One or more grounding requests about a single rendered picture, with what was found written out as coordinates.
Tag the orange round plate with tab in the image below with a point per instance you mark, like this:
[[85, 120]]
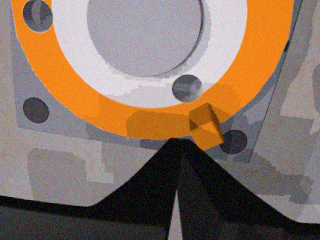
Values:
[[238, 50]]

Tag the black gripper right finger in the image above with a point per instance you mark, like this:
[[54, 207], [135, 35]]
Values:
[[213, 205]]

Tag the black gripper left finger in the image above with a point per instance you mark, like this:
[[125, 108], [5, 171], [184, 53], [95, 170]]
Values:
[[140, 209]]

